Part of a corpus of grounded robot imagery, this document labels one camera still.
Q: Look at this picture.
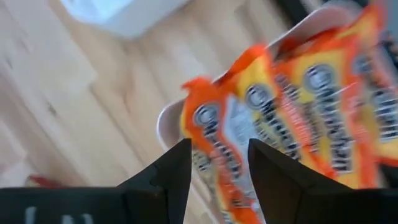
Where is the white plastic bin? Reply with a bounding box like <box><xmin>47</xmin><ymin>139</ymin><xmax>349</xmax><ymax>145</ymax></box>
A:
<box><xmin>157</xmin><ymin>4</ymin><xmax>398</xmax><ymax>224</ymax></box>
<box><xmin>60</xmin><ymin>0</ymin><xmax>190</xmax><ymax>39</ymax></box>

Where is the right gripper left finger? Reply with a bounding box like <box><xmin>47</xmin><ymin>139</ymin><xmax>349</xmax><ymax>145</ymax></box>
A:
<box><xmin>0</xmin><ymin>138</ymin><xmax>192</xmax><ymax>224</ymax></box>

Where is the orange Maruchan ramen pack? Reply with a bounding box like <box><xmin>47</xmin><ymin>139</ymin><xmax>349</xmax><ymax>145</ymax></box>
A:
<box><xmin>273</xmin><ymin>27</ymin><xmax>383</xmax><ymax>190</ymax></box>
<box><xmin>341</xmin><ymin>0</ymin><xmax>398</xmax><ymax>169</ymax></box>
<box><xmin>180</xmin><ymin>76</ymin><xmax>265</xmax><ymax>224</ymax></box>
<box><xmin>217</xmin><ymin>43</ymin><xmax>340</xmax><ymax>187</ymax></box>

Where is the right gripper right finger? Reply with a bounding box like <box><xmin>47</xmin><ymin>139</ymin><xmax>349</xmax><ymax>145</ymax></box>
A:
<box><xmin>248</xmin><ymin>138</ymin><xmax>398</xmax><ymax>224</ymax></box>

